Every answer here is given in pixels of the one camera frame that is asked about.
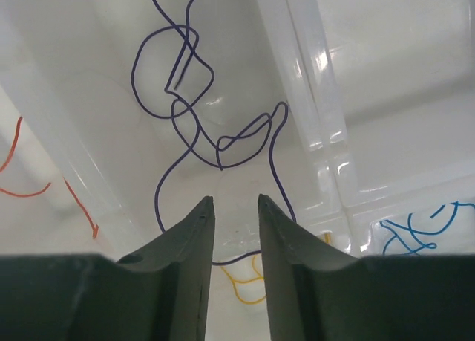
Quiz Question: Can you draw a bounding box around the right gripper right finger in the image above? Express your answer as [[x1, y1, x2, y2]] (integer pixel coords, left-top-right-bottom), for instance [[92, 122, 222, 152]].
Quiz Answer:
[[258, 195, 474, 340]]

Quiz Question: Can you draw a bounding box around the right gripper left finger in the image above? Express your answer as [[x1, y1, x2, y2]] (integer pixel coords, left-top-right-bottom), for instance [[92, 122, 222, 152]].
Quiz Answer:
[[1, 196, 215, 340]]

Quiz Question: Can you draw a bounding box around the yellow wire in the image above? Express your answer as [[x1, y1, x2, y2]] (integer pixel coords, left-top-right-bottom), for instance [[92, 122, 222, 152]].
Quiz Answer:
[[220, 233, 331, 305]]

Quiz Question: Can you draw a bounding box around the blue wire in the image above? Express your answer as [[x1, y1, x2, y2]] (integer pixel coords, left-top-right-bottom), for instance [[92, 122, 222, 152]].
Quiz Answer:
[[380, 201, 475, 256]]

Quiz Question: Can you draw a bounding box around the white foam compartment tray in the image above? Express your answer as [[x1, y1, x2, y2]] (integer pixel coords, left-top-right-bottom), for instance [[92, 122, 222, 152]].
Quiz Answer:
[[1, 0, 474, 340]]

